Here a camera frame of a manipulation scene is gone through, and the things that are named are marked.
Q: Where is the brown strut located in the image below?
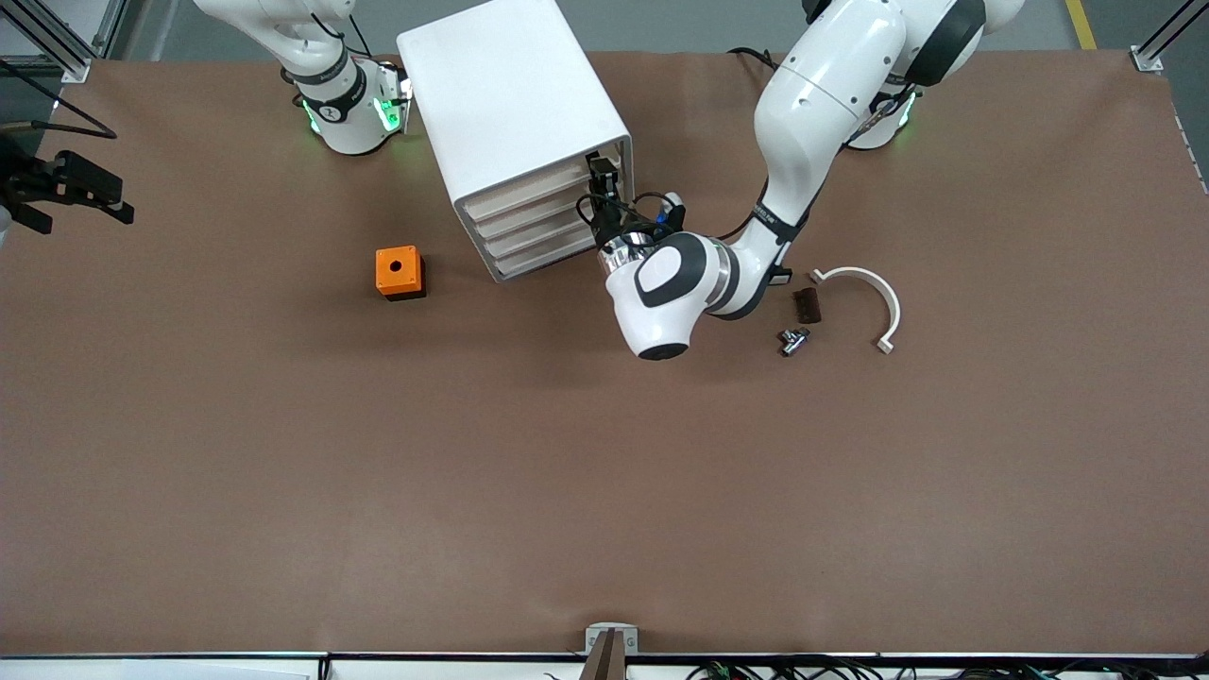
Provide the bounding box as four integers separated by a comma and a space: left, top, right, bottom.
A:
581, 628, 626, 680

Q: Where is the orange button enclosure box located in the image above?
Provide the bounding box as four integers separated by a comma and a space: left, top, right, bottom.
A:
375, 246, 427, 301

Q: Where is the grey metal bracket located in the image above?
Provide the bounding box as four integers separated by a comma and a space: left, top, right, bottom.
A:
586, 621, 639, 655

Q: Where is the white half-ring pipe clamp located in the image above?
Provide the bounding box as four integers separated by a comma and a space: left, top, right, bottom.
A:
809, 266, 902, 355

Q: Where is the white table edge rail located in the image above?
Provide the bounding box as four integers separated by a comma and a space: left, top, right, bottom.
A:
0, 652, 1209, 680

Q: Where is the aluminium frame profile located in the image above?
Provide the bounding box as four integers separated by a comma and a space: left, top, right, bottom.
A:
1132, 0, 1209, 75
0, 0, 128, 84

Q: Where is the black cable bundle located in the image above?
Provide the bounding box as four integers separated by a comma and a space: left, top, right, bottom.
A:
685, 658, 1209, 680

